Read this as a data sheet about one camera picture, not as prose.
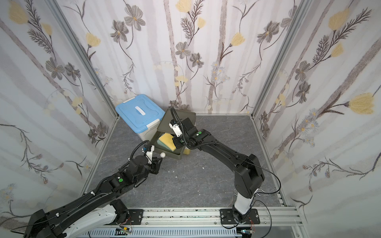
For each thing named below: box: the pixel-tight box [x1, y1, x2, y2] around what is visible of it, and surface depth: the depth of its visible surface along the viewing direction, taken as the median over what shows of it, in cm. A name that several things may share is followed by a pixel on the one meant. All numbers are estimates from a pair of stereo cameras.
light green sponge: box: [156, 138, 171, 151], surface depth 84 cm
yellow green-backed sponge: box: [156, 132, 177, 152], surface depth 83 cm
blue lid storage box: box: [115, 94, 166, 142], surface depth 100 cm
